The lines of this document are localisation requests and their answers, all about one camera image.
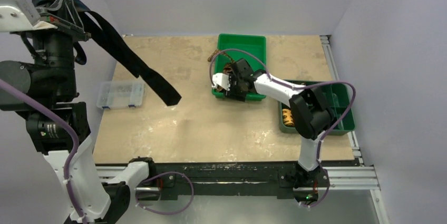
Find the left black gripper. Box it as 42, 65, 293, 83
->
31, 0, 91, 96

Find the dark navy striped tie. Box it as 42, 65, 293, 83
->
32, 0, 181, 106

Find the bright green plastic tray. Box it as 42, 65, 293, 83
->
211, 34, 267, 99

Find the dark green compartment organizer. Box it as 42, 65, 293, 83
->
278, 83, 355, 136

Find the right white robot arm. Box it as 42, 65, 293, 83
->
210, 59, 335, 186

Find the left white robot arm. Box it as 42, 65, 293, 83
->
1, 0, 157, 223

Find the brown patterned tie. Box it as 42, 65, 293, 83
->
207, 49, 235, 93

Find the orange striped rolled tie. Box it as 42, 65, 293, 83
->
281, 109, 295, 128

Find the clear plastic parts box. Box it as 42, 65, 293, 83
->
96, 80, 145, 110

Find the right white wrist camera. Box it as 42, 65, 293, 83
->
211, 73, 231, 91

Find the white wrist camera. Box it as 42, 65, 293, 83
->
211, 73, 231, 91
1, 0, 57, 33

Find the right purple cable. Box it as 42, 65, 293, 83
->
208, 48, 357, 209

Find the purple cable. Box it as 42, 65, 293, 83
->
0, 77, 195, 223
208, 48, 357, 209

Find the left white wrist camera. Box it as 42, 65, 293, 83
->
1, 0, 57, 33

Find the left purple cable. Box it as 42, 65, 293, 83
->
0, 77, 195, 223

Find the black mounting base rail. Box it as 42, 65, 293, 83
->
140, 161, 329, 203

